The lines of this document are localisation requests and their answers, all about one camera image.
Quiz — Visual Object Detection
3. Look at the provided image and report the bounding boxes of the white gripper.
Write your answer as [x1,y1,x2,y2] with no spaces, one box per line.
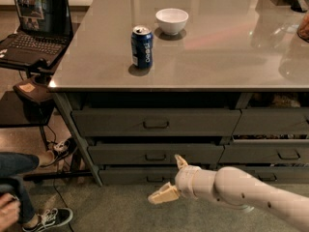
[148,154,217,205]

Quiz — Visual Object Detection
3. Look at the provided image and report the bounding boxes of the grey drawer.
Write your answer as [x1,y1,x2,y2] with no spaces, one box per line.
[240,167,309,184]
[98,167,179,185]
[234,108,309,135]
[88,143,224,164]
[219,139,309,164]
[71,108,240,136]

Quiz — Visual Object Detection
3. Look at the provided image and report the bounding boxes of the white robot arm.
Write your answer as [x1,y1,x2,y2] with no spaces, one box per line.
[148,155,309,232]

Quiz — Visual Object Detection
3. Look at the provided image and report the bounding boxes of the black open laptop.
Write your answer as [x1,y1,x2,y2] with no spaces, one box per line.
[0,0,73,69]

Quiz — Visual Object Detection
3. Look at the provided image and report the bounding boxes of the person hand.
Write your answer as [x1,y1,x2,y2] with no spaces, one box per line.
[0,193,20,232]

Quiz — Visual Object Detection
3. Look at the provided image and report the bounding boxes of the black sneaker far foot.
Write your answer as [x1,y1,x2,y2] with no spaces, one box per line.
[51,137,77,164]

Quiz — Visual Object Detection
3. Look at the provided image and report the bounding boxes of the black sneaker foot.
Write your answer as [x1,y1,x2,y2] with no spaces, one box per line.
[51,137,77,164]
[22,208,73,232]

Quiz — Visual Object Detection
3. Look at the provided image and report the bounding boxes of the black laptop stand table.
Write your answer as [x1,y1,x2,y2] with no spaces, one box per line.
[0,22,90,183]

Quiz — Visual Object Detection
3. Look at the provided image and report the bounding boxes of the black sneaker near foot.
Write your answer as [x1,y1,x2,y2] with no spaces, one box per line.
[22,208,73,232]

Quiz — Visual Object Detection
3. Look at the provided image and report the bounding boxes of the blue pepsi soda can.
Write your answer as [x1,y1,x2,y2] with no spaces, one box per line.
[131,25,153,69]

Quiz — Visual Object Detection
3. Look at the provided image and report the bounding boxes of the white ceramic bowl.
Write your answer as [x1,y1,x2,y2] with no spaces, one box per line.
[155,8,188,35]

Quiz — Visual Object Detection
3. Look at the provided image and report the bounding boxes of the person legs in jeans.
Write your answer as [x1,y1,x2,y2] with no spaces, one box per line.
[0,151,53,225]

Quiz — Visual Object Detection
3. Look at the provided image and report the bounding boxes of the black device with sticky note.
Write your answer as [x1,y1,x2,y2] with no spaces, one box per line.
[13,76,53,106]

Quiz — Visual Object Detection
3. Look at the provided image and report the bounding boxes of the brown object right edge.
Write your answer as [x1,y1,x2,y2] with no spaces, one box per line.
[297,13,309,42]

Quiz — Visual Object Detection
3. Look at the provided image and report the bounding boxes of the black floor cable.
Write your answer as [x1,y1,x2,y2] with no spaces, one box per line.
[44,125,79,232]

